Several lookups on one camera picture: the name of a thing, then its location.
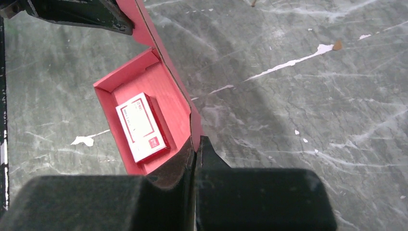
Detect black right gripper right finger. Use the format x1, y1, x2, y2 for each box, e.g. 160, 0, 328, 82
196, 136, 230, 169

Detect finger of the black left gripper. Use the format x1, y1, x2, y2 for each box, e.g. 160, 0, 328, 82
0, 0, 133, 35

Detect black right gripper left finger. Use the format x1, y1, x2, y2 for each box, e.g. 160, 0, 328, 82
148, 139, 195, 190

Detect red white staples box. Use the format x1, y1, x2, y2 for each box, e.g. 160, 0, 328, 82
115, 92, 170, 163

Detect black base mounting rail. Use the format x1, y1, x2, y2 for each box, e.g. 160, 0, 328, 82
0, 17, 10, 217

